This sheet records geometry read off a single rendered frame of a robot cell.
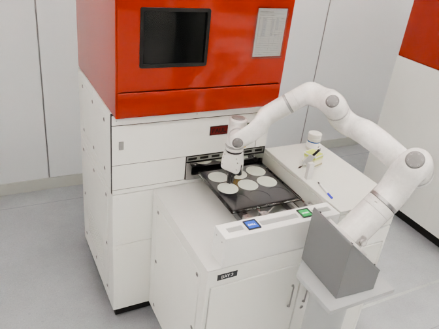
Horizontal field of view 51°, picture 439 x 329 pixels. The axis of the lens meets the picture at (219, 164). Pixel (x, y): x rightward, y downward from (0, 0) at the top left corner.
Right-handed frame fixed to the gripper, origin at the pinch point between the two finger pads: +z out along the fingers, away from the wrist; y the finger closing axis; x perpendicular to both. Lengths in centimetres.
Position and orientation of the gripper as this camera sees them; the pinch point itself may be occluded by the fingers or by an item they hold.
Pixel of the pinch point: (230, 179)
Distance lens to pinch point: 220.0
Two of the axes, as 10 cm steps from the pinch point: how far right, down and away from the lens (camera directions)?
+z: -1.0, 8.8, 4.7
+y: 8.0, 3.5, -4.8
